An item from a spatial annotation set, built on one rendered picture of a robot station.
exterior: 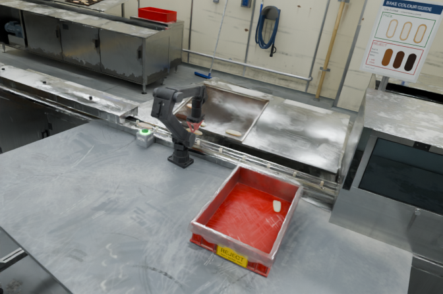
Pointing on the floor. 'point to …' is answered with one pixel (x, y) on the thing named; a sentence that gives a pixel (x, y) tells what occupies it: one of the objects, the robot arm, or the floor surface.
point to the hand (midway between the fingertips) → (194, 130)
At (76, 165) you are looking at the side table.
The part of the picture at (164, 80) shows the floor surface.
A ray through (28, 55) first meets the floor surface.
